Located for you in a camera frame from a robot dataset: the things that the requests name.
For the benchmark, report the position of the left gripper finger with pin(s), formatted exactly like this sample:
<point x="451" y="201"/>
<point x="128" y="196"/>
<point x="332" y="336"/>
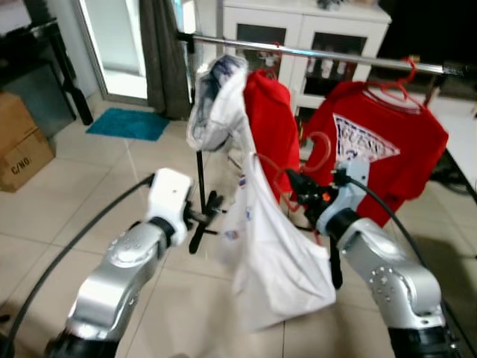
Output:
<point x="212" y="218"/>
<point x="215" y="201"/>

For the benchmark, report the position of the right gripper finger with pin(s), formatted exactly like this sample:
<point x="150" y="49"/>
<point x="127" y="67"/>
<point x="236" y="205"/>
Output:
<point x="296" y="192"/>
<point x="296" y="177"/>

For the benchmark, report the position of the translucent red hanger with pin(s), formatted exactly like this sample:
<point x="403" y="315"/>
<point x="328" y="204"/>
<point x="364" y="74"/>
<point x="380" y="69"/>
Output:
<point x="293" y="205"/>

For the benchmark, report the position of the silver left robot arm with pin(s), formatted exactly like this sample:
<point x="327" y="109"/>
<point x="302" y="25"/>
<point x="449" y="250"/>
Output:
<point x="112" y="276"/>

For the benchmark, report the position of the red plastic hanger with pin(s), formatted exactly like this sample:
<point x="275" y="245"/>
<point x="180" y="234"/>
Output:
<point x="411" y="68"/>
<point x="277" y="56"/>

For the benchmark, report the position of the plain red shirt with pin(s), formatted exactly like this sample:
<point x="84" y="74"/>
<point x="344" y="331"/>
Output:
<point x="272" y="119"/>

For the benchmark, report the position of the white garment with dark lining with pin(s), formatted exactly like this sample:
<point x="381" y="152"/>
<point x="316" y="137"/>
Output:
<point x="223" y="119"/>

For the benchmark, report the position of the red t-shirt with white print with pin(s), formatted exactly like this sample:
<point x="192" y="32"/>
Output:
<point x="417" y="156"/>

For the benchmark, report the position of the teal floor mat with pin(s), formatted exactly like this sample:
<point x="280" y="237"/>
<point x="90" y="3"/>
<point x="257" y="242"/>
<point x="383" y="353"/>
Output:
<point x="127" y="124"/>

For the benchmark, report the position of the dark grey curtain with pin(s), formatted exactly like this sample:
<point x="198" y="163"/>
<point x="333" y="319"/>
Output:
<point x="164" y="60"/>

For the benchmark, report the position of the white glass-door cabinet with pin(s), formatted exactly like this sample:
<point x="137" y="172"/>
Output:
<point x="302" y="22"/>

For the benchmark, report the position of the small dark ornament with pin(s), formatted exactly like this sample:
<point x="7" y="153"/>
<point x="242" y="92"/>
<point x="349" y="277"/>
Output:
<point x="332" y="4"/>

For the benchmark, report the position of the cardboard box with black print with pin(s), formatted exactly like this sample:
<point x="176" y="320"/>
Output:
<point x="26" y="164"/>

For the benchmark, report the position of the black cabinet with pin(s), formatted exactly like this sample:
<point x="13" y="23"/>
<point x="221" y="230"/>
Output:
<point x="432" y="30"/>

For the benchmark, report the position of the black metal stand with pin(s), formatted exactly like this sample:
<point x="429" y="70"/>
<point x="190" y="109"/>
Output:
<point x="30" y="56"/>

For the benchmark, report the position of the black clothes rack frame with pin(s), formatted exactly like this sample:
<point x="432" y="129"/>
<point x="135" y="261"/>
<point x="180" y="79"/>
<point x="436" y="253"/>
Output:
<point x="200" y="179"/>

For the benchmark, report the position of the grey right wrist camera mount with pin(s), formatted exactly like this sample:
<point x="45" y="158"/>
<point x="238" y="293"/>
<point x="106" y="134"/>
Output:
<point x="344" y="195"/>

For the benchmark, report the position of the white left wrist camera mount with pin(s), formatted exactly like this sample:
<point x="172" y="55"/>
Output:
<point x="168" y="198"/>

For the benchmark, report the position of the chrome clothes rail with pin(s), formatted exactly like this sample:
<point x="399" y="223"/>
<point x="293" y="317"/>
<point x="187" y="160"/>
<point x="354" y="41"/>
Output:
<point x="320" y="53"/>

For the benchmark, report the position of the glass door with white frame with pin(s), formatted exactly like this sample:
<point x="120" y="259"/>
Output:
<point x="112" y="45"/>

